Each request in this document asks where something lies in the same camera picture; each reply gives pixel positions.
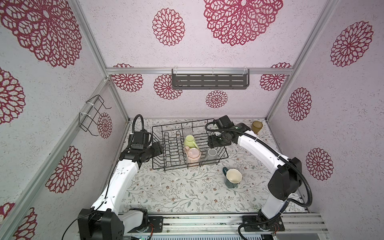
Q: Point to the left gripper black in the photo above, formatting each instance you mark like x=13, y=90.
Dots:
x=157, y=148

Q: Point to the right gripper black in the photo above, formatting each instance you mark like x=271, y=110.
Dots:
x=212, y=143

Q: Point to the black wire dish rack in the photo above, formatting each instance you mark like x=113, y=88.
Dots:
x=172, y=139

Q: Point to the grey cream mug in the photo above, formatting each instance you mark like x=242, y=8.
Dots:
x=211, y=155

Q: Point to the light green mug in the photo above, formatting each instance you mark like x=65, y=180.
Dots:
x=190, y=142

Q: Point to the pink ceramic mug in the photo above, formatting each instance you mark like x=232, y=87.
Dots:
x=193, y=156

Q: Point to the yellow ribbed cup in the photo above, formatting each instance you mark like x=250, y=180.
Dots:
x=256, y=126

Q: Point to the dark green mug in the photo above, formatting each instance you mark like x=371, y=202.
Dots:
x=233, y=177

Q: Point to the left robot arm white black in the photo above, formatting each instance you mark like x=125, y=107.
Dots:
x=102, y=221

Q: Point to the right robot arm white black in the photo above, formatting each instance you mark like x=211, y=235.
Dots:
x=287, y=174

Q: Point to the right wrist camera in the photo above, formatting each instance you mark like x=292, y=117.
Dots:
x=224, y=123

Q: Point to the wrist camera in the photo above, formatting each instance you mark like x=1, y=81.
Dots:
x=224, y=123
x=139, y=140

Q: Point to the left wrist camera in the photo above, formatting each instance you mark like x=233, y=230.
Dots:
x=139, y=140

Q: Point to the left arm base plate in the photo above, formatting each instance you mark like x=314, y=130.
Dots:
x=155, y=225

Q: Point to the grey wall shelf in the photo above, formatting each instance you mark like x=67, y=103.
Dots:
x=210, y=81

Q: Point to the black wire wall holder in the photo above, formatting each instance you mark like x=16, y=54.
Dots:
x=88, y=118

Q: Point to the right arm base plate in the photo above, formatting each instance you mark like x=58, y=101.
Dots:
x=260, y=223

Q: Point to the aluminium front rail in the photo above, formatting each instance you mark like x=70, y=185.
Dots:
x=231, y=224

